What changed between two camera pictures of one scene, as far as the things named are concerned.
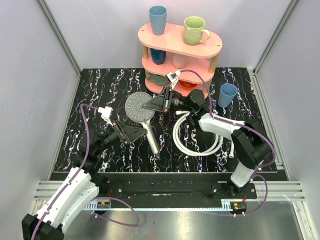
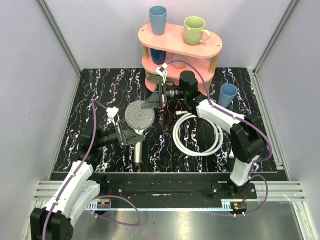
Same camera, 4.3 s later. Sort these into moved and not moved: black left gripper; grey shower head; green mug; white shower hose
Moved: grey shower head
Not moved: green mug; white shower hose; black left gripper
